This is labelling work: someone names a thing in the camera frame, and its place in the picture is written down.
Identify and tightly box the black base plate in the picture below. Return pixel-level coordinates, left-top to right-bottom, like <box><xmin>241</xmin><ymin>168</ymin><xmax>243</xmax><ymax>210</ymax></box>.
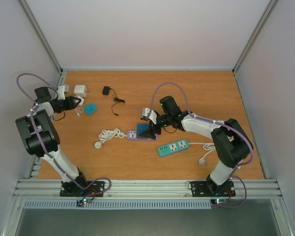
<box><xmin>190</xmin><ymin>180</ymin><xmax>236</xmax><ymax>197</ymax></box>
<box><xmin>59</xmin><ymin>181</ymin><xmax>105</xmax><ymax>197</ymax></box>

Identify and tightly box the purple power strip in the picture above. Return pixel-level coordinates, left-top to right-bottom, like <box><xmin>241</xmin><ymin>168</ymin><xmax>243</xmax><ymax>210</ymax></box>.
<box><xmin>126</xmin><ymin>130</ymin><xmax>157</xmax><ymax>142</ymax></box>

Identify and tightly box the black power adapter with cable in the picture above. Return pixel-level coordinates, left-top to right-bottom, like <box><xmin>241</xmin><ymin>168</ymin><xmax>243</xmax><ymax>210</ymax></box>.
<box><xmin>102</xmin><ymin>86</ymin><xmax>125</xmax><ymax>116</ymax></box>

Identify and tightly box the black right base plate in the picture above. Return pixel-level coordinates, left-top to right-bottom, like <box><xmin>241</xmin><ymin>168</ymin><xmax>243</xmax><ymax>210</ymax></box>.
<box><xmin>190</xmin><ymin>180</ymin><xmax>236</xmax><ymax>197</ymax></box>

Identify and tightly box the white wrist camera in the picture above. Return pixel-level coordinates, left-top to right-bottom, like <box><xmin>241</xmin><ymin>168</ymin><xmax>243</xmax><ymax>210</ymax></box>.
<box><xmin>57</xmin><ymin>84</ymin><xmax>69</xmax><ymax>100</ymax></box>
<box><xmin>141</xmin><ymin>108</ymin><xmax>158</xmax><ymax>124</ymax></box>

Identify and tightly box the slotted grey cable duct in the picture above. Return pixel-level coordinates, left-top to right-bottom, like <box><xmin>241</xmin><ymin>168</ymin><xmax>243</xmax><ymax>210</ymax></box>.
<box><xmin>23</xmin><ymin>199</ymin><xmax>211</xmax><ymax>210</ymax></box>

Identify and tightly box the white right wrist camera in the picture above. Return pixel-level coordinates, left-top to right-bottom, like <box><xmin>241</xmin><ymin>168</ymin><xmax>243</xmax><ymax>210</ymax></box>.
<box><xmin>141</xmin><ymin>108</ymin><xmax>158</xmax><ymax>124</ymax></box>

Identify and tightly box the aluminium front rail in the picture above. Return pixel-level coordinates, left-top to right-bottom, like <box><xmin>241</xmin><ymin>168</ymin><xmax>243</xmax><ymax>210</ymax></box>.
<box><xmin>13</xmin><ymin>179</ymin><xmax>283</xmax><ymax>199</ymax></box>

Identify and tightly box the white purple strip cord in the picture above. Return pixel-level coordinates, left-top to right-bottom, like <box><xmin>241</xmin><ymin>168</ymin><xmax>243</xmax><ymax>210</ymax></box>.
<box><xmin>94</xmin><ymin>127</ymin><xmax>127</xmax><ymax>149</ymax></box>

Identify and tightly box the light blue adapter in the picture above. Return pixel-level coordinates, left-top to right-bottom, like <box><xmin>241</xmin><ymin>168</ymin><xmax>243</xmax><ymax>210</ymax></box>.
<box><xmin>84</xmin><ymin>103</ymin><xmax>97</xmax><ymax>115</ymax></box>

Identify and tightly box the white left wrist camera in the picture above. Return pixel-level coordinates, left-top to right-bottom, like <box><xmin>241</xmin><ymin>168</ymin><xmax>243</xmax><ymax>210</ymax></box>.
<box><xmin>57</xmin><ymin>84</ymin><xmax>69</xmax><ymax>100</ymax></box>

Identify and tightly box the blue cube socket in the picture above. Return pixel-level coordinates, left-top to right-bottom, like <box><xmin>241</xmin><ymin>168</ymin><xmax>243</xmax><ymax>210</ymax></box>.
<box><xmin>136</xmin><ymin>123</ymin><xmax>149</xmax><ymax>136</ymax></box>

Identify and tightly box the right controller board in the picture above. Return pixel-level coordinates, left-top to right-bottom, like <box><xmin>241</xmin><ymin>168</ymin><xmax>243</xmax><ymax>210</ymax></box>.
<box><xmin>211</xmin><ymin>198</ymin><xmax>229</xmax><ymax>205</ymax></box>

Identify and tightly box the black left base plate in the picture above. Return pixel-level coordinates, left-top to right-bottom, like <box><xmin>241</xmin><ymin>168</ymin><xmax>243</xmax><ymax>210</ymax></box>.
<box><xmin>59</xmin><ymin>181</ymin><xmax>105</xmax><ymax>197</ymax></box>

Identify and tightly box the left controller board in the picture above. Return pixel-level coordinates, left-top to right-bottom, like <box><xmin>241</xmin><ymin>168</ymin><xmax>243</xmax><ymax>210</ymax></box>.
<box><xmin>76</xmin><ymin>198</ymin><xmax>92</xmax><ymax>207</ymax></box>

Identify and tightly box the controller board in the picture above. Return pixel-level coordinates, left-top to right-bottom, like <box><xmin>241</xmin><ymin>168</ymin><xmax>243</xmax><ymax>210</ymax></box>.
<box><xmin>211</xmin><ymin>198</ymin><xmax>229</xmax><ymax>205</ymax></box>
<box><xmin>76</xmin><ymin>198</ymin><xmax>92</xmax><ymax>207</ymax></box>

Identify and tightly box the white power strip cord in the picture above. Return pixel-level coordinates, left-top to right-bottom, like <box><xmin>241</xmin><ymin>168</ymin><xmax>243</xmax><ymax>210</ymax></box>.
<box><xmin>188</xmin><ymin>142</ymin><xmax>216</xmax><ymax>168</ymax></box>

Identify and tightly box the white tiger print plug adapter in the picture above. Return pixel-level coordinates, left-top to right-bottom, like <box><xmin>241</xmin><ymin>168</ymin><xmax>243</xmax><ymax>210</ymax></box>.
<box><xmin>74</xmin><ymin>85</ymin><xmax>88</xmax><ymax>98</ymax></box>

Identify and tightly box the teal power strip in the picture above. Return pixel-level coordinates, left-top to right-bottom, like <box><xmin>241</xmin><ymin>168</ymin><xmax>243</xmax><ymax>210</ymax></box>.
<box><xmin>157</xmin><ymin>139</ymin><xmax>190</xmax><ymax>158</ymax></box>

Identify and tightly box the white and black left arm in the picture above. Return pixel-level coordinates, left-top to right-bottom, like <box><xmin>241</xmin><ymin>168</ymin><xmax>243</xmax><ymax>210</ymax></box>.
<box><xmin>15</xmin><ymin>87</ymin><xmax>89</xmax><ymax>197</ymax></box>

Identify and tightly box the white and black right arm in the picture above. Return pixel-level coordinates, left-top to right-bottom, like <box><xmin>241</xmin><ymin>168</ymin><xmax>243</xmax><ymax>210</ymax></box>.
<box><xmin>140</xmin><ymin>96</ymin><xmax>254</xmax><ymax>196</ymax></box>

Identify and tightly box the white charger with cable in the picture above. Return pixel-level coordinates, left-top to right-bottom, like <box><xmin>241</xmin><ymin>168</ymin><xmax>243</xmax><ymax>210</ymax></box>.
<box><xmin>75</xmin><ymin>96</ymin><xmax>84</xmax><ymax>116</ymax></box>

